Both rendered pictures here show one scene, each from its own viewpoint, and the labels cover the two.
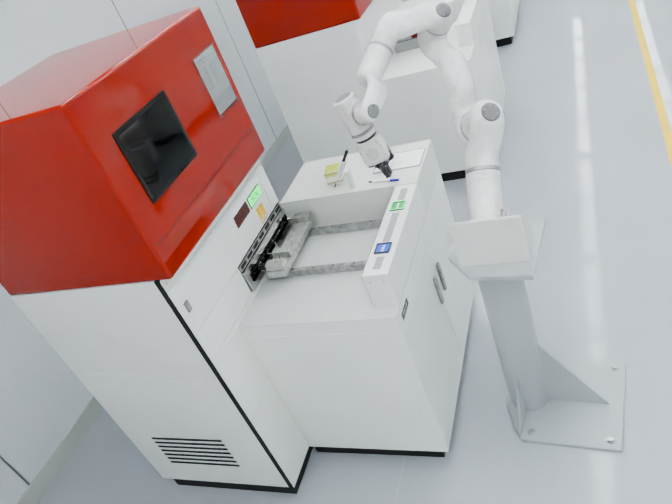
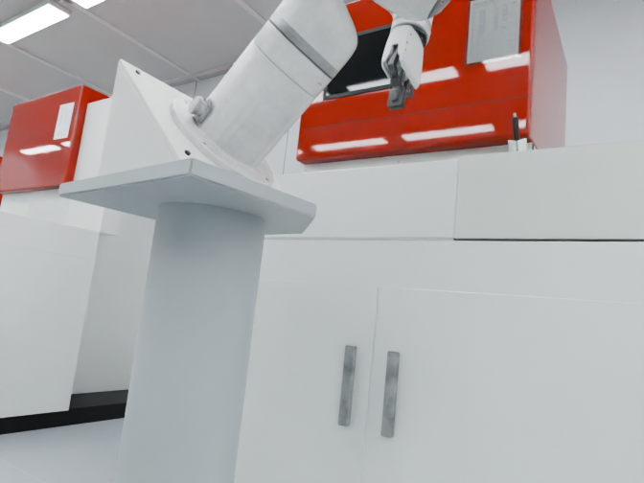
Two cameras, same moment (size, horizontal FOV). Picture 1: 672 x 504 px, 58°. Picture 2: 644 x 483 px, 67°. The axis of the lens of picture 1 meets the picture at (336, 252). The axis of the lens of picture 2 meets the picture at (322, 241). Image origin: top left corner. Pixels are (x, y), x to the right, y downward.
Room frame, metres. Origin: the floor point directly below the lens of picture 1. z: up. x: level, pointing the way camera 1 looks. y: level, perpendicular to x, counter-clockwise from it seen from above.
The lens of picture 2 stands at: (1.91, -1.22, 0.67)
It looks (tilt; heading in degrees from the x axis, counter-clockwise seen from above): 8 degrees up; 94
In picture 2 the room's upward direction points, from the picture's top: 6 degrees clockwise
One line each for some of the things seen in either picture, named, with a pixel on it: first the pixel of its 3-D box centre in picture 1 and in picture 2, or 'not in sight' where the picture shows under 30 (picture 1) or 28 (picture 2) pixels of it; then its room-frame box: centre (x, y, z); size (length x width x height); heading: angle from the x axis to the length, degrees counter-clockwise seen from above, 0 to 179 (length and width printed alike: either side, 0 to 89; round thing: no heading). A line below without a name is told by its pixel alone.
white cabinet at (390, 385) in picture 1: (379, 312); (426, 445); (2.11, -0.07, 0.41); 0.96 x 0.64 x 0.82; 150
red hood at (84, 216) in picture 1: (104, 151); (440, 109); (2.19, 0.62, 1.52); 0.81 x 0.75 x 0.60; 150
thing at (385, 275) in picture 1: (396, 241); (333, 209); (1.86, -0.22, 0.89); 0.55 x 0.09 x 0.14; 150
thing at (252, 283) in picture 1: (268, 247); not in sight; (2.18, 0.25, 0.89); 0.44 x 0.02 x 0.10; 150
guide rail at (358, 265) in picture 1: (324, 269); not in sight; (1.96, 0.07, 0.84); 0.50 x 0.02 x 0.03; 60
